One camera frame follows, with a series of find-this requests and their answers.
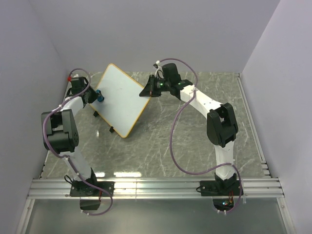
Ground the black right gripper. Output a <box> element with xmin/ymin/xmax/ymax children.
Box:
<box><xmin>140</xmin><ymin>75</ymin><xmax>171</xmax><ymax>98</ymax></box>

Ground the blue whiteboard eraser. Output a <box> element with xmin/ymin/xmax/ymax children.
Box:
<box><xmin>96</xmin><ymin>89</ymin><xmax>104</xmax><ymax>102</ymax></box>

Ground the yellow framed whiteboard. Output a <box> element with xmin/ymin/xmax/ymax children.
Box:
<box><xmin>91</xmin><ymin>63</ymin><xmax>150</xmax><ymax>138</ymax></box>

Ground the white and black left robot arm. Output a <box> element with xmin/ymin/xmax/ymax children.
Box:
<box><xmin>41</xmin><ymin>77</ymin><xmax>101</xmax><ymax>196</ymax></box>

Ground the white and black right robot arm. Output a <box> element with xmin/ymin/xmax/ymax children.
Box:
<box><xmin>139</xmin><ymin>61</ymin><xmax>238</xmax><ymax>195</ymax></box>

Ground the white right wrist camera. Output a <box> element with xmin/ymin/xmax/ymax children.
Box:
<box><xmin>153</xmin><ymin>60</ymin><xmax>163</xmax><ymax>78</ymax></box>

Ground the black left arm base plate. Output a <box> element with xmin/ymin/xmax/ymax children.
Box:
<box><xmin>69</xmin><ymin>181</ymin><xmax>115</xmax><ymax>197</ymax></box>

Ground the aluminium front rail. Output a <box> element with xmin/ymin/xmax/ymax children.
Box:
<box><xmin>27</xmin><ymin>177</ymin><xmax>285</xmax><ymax>199</ymax></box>

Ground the aluminium rail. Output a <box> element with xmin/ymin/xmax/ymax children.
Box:
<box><xmin>27</xmin><ymin>177</ymin><xmax>285</xmax><ymax>199</ymax></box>
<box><xmin>234</xmin><ymin>73</ymin><xmax>272</xmax><ymax>178</ymax></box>

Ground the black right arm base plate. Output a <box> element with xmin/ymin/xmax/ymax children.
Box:
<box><xmin>196</xmin><ymin>180</ymin><xmax>241</xmax><ymax>196</ymax></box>

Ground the aluminium right side rail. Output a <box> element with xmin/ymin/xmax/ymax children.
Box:
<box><xmin>234</xmin><ymin>73</ymin><xmax>272</xmax><ymax>178</ymax></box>

